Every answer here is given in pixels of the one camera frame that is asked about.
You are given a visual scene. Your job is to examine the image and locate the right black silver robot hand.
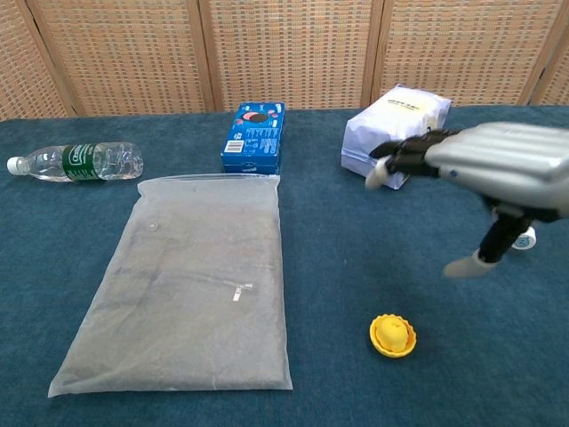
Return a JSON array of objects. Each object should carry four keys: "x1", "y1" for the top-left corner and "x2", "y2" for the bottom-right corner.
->
[{"x1": 365, "y1": 122, "x2": 569, "y2": 279}]

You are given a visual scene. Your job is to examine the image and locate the yellow toy egg tart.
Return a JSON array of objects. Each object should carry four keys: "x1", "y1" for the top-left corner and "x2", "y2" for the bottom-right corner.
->
[{"x1": 368, "y1": 313, "x2": 418, "y2": 359}]

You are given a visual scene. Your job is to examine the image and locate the orange label drink bottle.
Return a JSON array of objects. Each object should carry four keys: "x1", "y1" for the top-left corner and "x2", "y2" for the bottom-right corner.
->
[{"x1": 509, "y1": 225, "x2": 538, "y2": 253}]

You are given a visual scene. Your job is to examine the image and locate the woven bamboo screen panel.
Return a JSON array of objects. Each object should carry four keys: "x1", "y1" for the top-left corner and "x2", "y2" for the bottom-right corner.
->
[
  {"x1": 197, "y1": 0, "x2": 383, "y2": 112},
  {"x1": 371, "y1": 0, "x2": 557, "y2": 108},
  {"x1": 528, "y1": 26, "x2": 569, "y2": 108},
  {"x1": 24, "y1": 0, "x2": 217, "y2": 117},
  {"x1": 0, "y1": 0, "x2": 77, "y2": 121}
]

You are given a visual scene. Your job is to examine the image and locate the white paper bag package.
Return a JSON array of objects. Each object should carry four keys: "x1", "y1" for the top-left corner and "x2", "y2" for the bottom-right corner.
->
[{"x1": 341, "y1": 84, "x2": 453, "y2": 192}]

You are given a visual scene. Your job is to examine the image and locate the blue carpet table cover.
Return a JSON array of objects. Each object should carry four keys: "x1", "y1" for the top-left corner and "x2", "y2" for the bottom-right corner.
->
[{"x1": 0, "y1": 104, "x2": 569, "y2": 427}]

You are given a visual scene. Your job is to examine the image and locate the blue cookie box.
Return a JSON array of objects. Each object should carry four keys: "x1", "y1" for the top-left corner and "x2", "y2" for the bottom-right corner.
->
[{"x1": 220, "y1": 101, "x2": 286, "y2": 176}]

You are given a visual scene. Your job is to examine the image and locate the frosted zip bag with cloth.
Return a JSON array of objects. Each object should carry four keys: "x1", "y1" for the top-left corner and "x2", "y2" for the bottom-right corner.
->
[{"x1": 47, "y1": 173, "x2": 294, "y2": 399}]

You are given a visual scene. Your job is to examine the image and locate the clear water bottle green label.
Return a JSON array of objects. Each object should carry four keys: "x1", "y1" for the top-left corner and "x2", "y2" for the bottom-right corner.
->
[{"x1": 5, "y1": 141, "x2": 145, "y2": 183}]

